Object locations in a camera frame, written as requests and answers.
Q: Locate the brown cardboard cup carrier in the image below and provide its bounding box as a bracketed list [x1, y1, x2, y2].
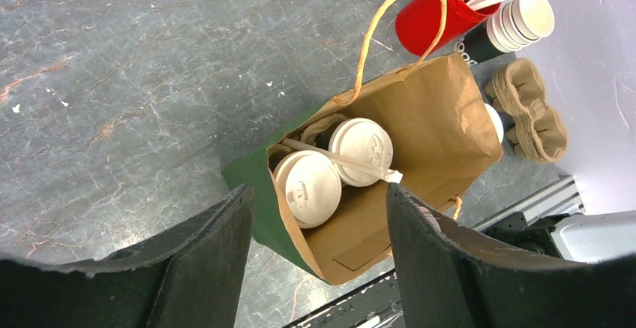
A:
[484, 58, 569, 164]

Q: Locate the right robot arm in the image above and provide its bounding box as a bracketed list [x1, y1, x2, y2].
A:
[522, 0, 635, 263]

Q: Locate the white straw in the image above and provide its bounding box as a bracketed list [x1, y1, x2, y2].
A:
[281, 138, 404, 183]

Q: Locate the stack of paper cups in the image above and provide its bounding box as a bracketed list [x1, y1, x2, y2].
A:
[454, 0, 555, 66]

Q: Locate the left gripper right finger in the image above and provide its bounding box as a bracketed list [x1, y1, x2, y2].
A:
[386, 183, 635, 327]

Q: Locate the stack of white lids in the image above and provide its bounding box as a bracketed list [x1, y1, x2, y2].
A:
[484, 104, 505, 143]

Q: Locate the green paper bag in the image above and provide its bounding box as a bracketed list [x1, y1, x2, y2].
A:
[222, 0, 503, 285]

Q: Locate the red cup holder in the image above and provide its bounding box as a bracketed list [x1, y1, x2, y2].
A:
[394, 0, 500, 56]

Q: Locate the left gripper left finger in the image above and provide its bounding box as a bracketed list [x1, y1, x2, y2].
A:
[1, 185, 255, 327]

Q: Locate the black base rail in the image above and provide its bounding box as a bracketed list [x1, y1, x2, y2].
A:
[287, 269, 406, 328]

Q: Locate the brown cup carrier tray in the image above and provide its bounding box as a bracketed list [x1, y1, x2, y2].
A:
[268, 113, 348, 171]

